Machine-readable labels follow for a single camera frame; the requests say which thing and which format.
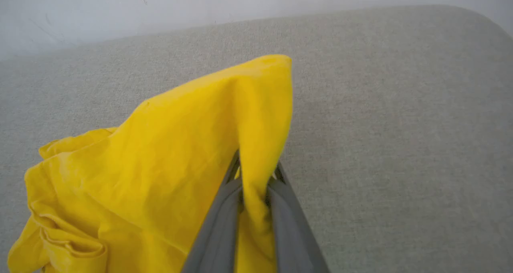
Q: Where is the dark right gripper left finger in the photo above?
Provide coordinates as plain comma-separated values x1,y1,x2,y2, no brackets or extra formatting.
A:
181,150,243,273

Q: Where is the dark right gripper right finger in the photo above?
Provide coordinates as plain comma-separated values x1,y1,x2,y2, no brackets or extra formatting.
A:
265,161,331,273

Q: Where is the yellow t-shirt with white print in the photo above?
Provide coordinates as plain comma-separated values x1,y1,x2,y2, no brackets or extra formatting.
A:
7,54,293,273

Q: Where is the grey fabric sofa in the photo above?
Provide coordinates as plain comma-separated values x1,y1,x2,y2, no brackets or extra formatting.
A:
0,4,513,273

